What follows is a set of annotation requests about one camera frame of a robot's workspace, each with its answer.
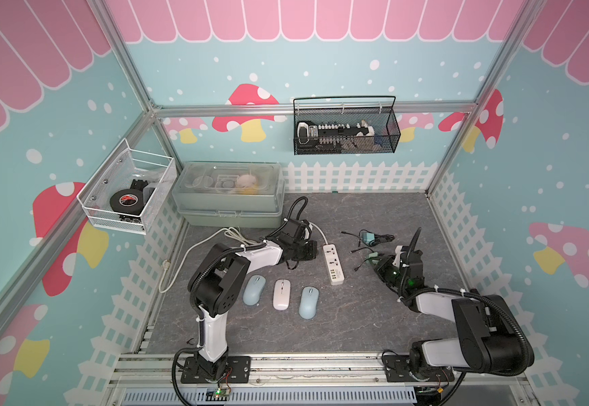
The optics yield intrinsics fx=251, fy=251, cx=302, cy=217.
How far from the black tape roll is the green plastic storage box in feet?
0.79

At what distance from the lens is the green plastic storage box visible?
967 millimetres

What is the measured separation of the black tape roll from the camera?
0.69 metres
